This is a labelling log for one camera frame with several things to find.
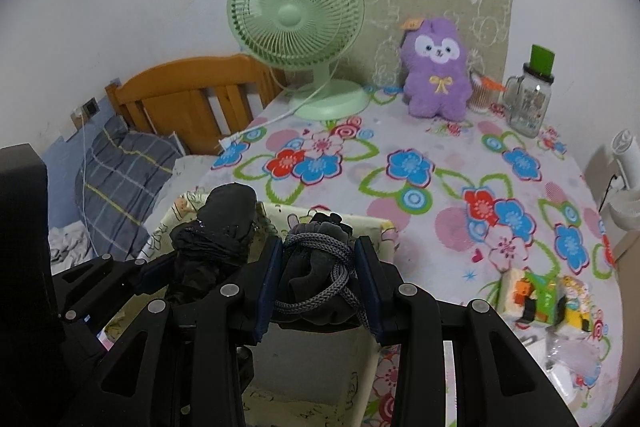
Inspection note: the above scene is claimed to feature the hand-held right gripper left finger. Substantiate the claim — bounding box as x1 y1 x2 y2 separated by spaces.
60 237 284 427

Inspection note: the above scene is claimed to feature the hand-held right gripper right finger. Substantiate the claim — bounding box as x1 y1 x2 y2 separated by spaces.
354 236 581 427

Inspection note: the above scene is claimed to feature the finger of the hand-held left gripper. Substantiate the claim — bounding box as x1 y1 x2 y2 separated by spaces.
51 254 174 308

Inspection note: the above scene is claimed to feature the grey drawstring pouch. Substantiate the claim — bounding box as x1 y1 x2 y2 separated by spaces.
272 212 373 334

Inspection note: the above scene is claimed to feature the black umbrella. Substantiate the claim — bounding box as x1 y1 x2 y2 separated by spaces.
167 183 258 305

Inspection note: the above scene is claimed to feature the pale yellow fabric storage box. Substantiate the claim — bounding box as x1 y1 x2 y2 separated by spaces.
107 191 397 427

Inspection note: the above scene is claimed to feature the clear plastic bag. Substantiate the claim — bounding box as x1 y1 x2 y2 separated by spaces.
544 334 617 390

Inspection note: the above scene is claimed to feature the crumpled white cloth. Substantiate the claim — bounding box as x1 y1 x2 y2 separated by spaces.
49 221 97 276

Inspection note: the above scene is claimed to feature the grey plaid pillow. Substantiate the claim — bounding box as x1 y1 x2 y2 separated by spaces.
75 114 184 259

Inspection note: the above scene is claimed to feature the floral tablecloth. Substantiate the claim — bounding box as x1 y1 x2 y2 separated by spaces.
137 82 623 427

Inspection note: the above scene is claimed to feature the orange green tissue packet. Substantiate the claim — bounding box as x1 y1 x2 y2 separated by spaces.
499 269 565 327

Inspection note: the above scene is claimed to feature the wooden bed headboard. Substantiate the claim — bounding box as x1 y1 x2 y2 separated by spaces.
105 54 289 156

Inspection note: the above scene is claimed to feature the yellow tissue packet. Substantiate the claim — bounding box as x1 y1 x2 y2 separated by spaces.
555 276 609 334

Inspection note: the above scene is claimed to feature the cotton swab container orange lid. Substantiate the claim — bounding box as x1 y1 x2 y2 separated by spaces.
467 69 506 112

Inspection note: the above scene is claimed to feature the purple plush toy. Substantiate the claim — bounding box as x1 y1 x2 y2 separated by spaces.
398 17 473 122

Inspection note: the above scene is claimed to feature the glass jar with green lid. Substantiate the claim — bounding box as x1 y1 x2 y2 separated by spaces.
504 44 556 138

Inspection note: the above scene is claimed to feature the green desk fan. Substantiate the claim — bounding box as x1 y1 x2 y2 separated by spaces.
227 0 371 120

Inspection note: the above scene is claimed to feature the white desk fan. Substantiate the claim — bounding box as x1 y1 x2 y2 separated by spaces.
597 129 640 229

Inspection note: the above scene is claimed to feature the thin white charging cable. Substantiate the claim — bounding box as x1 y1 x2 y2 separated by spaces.
72 107 101 255

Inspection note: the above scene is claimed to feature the white fan power cable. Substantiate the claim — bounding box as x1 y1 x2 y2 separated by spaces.
219 67 323 151

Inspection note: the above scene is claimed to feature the beige printed wall panel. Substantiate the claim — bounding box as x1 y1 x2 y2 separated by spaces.
354 0 514 88

